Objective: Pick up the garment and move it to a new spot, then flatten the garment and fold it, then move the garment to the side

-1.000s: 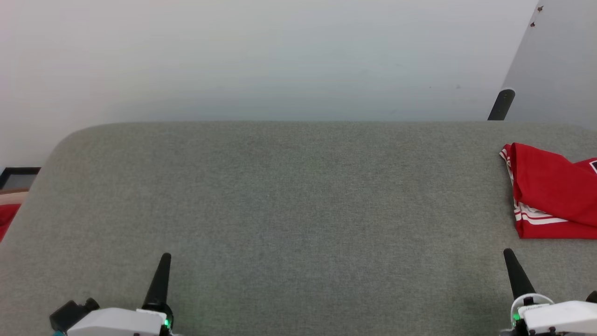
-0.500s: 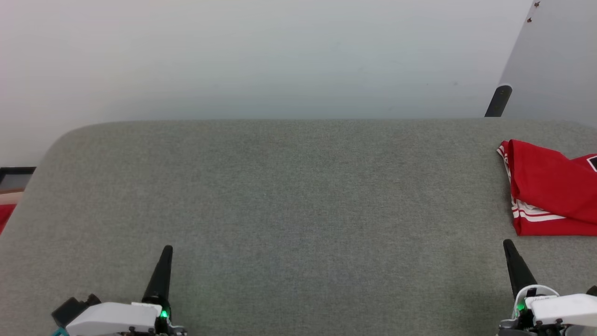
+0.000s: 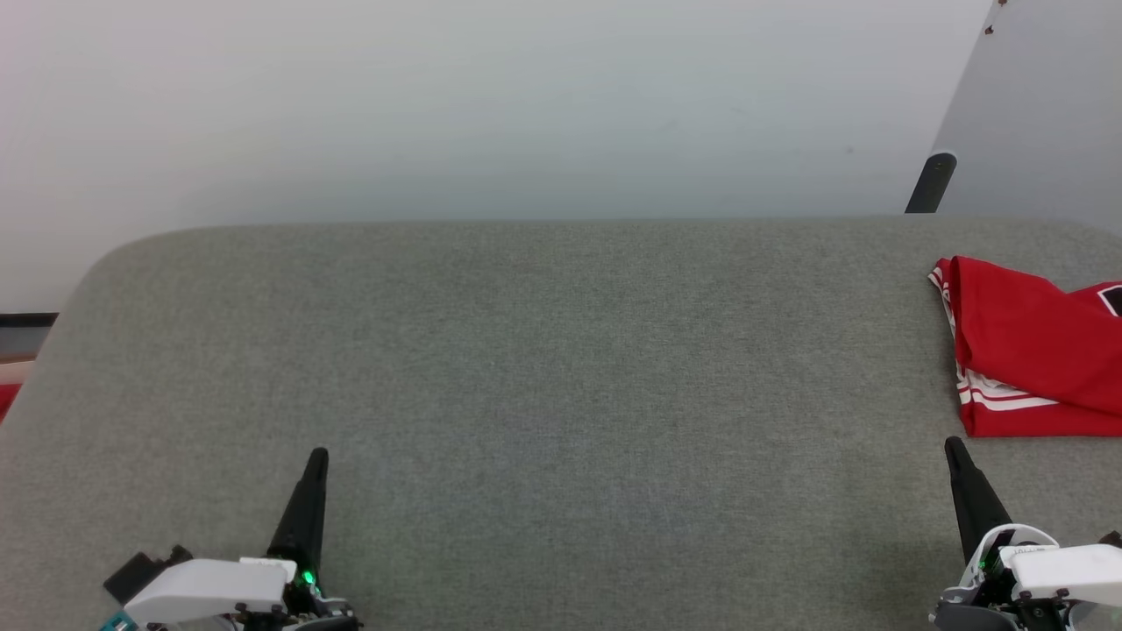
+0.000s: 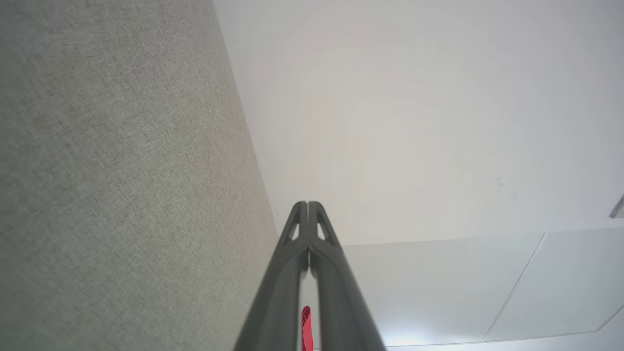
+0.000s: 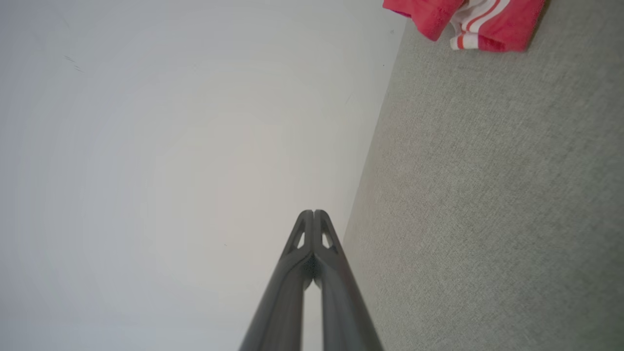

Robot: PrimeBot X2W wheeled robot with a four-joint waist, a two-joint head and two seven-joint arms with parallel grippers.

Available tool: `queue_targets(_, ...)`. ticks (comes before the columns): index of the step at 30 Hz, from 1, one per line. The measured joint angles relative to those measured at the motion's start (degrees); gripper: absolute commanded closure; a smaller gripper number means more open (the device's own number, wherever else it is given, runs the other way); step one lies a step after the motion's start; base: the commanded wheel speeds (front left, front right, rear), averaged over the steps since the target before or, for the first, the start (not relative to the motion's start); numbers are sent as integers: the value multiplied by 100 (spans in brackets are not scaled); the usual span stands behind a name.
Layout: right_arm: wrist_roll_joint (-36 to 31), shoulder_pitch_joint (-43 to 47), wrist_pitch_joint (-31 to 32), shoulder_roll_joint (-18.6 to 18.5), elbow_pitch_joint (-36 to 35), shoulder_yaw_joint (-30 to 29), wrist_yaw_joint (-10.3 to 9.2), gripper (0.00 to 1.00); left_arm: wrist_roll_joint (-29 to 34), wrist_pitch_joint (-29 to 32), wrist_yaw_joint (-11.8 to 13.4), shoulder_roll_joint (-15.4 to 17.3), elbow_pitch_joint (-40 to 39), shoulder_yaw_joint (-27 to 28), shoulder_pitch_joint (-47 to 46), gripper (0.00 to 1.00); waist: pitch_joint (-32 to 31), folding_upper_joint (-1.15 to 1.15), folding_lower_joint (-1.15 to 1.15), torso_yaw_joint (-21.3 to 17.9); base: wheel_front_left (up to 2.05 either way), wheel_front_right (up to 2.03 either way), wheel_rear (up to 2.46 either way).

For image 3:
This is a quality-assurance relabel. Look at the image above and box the black cylindrical post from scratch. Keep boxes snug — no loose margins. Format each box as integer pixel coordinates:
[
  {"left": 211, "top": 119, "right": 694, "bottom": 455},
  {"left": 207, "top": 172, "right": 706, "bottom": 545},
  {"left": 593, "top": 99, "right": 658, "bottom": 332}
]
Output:
[{"left": 905, "top": 152, "right": 958, "bottom": 215}]

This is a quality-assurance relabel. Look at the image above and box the red and white shirt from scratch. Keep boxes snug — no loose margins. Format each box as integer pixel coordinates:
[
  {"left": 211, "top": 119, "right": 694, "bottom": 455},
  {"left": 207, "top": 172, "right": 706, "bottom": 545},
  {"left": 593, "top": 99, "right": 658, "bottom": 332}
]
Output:
[{"left": 927, "top": 256, "right": 1122, "bottom": 438}]

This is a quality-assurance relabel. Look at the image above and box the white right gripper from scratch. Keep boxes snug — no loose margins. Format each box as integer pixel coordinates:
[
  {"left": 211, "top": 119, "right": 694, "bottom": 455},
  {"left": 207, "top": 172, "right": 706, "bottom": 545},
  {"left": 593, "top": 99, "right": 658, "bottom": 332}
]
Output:
[{"left": 931, "top": 436, "right": 1122, "bottom": 631}]

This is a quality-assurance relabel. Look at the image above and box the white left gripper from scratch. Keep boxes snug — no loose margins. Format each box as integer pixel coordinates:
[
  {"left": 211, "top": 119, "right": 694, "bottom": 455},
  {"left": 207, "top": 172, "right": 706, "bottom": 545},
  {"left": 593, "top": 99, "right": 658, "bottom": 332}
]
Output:
[{"left": 123, "top": 448, "right": 363, "bottom": 631}]

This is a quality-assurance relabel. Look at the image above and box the white wall panel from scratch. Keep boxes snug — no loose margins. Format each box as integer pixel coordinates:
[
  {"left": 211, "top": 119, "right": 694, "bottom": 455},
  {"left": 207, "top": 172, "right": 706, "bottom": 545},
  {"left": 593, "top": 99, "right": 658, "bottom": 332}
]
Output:
[{"left": 934, "top": 0, "right": 1122, "bottom": 234}]

